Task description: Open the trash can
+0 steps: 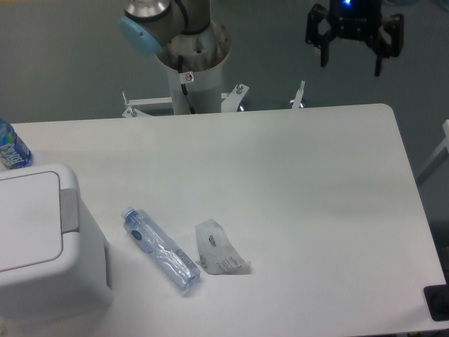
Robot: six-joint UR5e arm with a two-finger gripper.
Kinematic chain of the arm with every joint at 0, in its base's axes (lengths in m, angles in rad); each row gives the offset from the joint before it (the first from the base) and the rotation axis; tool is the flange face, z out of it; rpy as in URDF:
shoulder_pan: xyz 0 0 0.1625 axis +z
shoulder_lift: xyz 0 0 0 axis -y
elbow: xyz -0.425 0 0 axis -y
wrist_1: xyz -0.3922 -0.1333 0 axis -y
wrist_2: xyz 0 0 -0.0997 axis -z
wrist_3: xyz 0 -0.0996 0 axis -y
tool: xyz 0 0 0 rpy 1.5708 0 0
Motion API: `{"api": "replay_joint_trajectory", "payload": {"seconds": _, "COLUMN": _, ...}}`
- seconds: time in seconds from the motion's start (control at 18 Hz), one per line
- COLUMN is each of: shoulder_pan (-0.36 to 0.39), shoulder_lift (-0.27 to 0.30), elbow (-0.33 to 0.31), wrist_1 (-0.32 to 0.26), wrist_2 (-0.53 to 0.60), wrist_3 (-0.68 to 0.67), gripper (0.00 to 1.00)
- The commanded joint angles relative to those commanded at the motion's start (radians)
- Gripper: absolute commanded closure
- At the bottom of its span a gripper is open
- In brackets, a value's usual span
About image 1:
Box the white trash can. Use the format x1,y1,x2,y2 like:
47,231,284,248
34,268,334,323
1,164,113,322

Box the crushed clear plastic bottle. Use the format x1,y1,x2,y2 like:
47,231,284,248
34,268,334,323
121,207,201,291

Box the blue labelled water bottle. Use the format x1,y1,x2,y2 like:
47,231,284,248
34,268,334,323
1,119,34,170

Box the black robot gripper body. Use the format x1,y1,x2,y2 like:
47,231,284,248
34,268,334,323
328,0,382,39

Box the black clamp at table edge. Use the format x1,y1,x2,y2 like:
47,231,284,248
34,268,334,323
424,284,448,322

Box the white trash can lid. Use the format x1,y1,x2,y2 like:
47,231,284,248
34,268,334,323
1,171,79,272

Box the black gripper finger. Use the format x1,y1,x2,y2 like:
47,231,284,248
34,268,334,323
365,13,404,77
305,3,340,67

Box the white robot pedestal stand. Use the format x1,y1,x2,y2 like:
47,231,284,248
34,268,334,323
121,19,307,119

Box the white frame at right edge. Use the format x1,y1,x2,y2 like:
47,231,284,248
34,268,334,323
415,119,448,187

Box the clear plastic wrapper bag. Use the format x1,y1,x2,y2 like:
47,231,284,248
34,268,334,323
195,218,250,275

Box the black cable on pedestal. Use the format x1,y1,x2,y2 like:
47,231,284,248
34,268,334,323
177,54,196,115

